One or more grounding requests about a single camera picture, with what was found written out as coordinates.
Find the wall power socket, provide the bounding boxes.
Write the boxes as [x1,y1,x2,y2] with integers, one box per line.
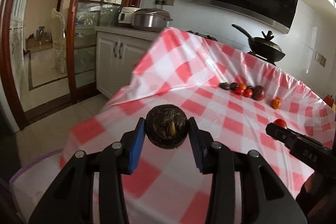
[154,0,175,6]

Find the red white checkered tablecloth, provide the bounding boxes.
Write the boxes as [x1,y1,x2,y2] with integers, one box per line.
[60,28,335,223]

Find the dark brown mangosteen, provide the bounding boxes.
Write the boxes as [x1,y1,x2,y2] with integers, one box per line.
[145,104,188,149]

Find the large orange mandarin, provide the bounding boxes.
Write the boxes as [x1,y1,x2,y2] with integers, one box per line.
[271,98,281,109]

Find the steel cooking pot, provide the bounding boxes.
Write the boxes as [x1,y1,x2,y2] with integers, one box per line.
[131,8,173,32]

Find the white kitchen cabinet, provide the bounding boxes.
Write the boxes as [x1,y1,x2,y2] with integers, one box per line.
[95,27,159,98]

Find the black frying pan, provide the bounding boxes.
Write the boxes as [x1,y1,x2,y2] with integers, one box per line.
[231,24,285,64]

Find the small dark fruit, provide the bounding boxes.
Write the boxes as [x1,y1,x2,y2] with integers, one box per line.
[219,83,231,90]

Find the small orange fruit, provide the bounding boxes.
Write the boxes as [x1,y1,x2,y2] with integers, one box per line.
[239,83,247,90]

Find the white rice cooker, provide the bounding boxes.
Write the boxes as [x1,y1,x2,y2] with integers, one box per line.
[118,6,139,27]

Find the small red tomato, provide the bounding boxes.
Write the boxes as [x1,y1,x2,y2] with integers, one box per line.
[244,89,253,98]

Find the wooden glass sliding door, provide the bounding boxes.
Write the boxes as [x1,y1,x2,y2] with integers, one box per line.
[1,0,140,132]

